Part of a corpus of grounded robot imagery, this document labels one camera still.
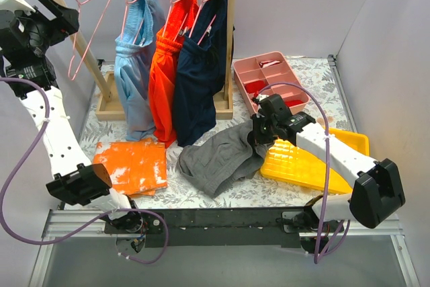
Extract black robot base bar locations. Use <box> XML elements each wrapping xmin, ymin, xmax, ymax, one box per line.
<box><xmin>103</xmin><ymin>208</ymin><xmax>337</xmax><ymax>249</ymax></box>

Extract grey shorts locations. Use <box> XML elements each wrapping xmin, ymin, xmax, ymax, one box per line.
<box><xmin>177</xmin><ymin>121</ymin><xmax>272</xmax><ymax>198</ymax></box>

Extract red cloth in organizer front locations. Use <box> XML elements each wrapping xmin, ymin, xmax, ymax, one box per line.
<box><xmin>284</xmin><ymin>99</ymin><xmax>304</xmax><ymax>108</ymax></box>

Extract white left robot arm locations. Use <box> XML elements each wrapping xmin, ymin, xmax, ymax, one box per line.
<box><xmin>1</xmin><ymin>0</ymin><xmax>143</xmax><ymax>233</ymax></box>

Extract yellow plastic tray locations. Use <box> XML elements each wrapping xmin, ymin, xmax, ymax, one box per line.
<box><xmin>260</xmin><ymin>128</ymin><xmax>370</xmax><ymax>191</ymax></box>

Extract red cloth in organizer middle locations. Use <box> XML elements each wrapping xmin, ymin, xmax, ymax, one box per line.
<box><xmin>244</xmin><ymin>80</ymin><xmax>266</xmax><ymax>97</ymax></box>

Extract orange shorts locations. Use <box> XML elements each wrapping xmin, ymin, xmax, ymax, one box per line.
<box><xmin>148</xmin><ymin>0</ymin><xmax>198</xmax><ymax>147</ymax></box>

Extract pink wire hanger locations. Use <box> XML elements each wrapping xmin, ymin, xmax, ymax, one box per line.
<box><xmin>63</xmin><ymin>0</ymin><xmax>114</xmax><ymax>82</ymax></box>

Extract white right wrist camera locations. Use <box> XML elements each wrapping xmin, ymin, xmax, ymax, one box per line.
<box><xmin>252</xmin><ymin>94</ymin><xmax>269</xmax><ymax>106</ymax></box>

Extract navy blue shorts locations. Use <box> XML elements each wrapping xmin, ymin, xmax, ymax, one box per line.
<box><xmin>172</xmin><ymin>0</ymin><xmax>228</xmax><ymax>147</ymax></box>

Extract pink hanger with orange shorts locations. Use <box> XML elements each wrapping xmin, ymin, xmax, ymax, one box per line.
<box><xmin>162</xmin><ymin>0</ymin><xmax>187</xmax><ymax>41</ymax></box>

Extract orange white cloth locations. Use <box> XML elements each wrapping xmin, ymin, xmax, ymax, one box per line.
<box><xmin>93</xmin><ymin>138</ymin><xmax>168</xmax><ymax>198</ymax></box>

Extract light blue shorts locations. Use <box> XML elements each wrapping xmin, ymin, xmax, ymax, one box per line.
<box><xmin>114</xmin><ymin>0</ymin><xmax>165</xmax><ymax>141</ymax></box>

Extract red cloth in organizer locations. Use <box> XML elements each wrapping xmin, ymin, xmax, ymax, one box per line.
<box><xmin>244</xmin><ymin>80</ymin><xmax>266</xmax><ymax>97</ymax></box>
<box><xmin>284</xmin><ymin>99</ymin><xmax>304</xmax><ymax>108</ymax></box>

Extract pink divided organizer tray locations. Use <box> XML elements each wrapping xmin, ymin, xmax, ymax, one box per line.
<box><xmin>232</xmin><ymin>51</ymin><xmax>310</xmax><ymax>115</ymax></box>

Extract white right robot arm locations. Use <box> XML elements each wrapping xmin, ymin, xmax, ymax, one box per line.
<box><xmin>251</xmin><ymin>94</ymin><xmax>406</xmax><ymax>232</ymax></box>

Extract red white item in organizer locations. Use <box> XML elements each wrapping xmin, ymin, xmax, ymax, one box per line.
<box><xmin>259</xmin><ymin>60</ymin><xmax>282</xmax><ymax>68</ymax></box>

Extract pink hanger with navy shorts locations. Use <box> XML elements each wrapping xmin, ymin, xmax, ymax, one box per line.
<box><xmin>189</xmin><ymin>0</ymin><xmax>218</xmax><ymax>46</ymax></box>

